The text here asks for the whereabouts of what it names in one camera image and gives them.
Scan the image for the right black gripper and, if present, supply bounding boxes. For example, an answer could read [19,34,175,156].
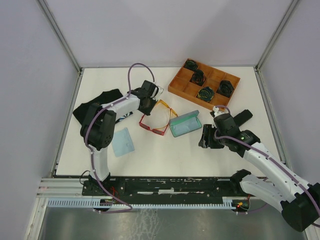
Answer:
[197,123,228,149]

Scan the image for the orange sunglasses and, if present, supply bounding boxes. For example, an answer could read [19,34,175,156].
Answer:
[150,99,178,121]

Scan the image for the grey-blue glasses case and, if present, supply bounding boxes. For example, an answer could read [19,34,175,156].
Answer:
[169,110,202,138]

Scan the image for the red sunglasses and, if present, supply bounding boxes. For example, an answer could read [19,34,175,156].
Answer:
[138,114,170,136]

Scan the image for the light blue cloth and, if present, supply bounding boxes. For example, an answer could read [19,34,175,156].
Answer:
[111,127,135,158]
[172,122,199,137]

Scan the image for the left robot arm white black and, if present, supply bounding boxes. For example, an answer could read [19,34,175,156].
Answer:
[80,80,164,195]

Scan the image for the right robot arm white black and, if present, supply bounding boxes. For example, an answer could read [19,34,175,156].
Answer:
[199,107,320,232]

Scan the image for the black folded t-shirt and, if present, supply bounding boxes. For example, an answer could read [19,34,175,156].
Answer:
[72,89,123,124]

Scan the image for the black glasses case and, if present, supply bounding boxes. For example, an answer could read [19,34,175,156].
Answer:
[233,109,253,127]

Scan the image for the orange wooden divider tray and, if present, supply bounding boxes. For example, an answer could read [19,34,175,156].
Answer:
[168,58,241,110]

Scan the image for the rolled dark tie right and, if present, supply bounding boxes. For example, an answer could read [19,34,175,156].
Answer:
[216,80,235,98]

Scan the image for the rolled dark tie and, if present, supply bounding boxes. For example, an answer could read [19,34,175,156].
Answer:
[183,59,198,72]
[190,69,206,86]
[216,80,235,98]

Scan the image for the rolled dark tie top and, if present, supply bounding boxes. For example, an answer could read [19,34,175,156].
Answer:
[183,59,198,72]

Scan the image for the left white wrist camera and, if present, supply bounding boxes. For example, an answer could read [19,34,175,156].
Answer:
[151,85,164,98]

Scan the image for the white slotted cable duct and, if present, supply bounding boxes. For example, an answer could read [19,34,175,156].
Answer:
[47,197,251,209]

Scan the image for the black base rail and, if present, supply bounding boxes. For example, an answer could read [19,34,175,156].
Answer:
[82,176,261,201]

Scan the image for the left aluminium frame post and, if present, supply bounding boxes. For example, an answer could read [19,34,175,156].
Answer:
[36,0,84,73]

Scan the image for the aluminium frame post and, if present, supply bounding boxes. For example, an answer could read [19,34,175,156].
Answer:
[36,0,84,73]
[254,0,301,71]

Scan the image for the right aluminium frame post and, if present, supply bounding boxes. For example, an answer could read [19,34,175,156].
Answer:
[254,0,301,71]

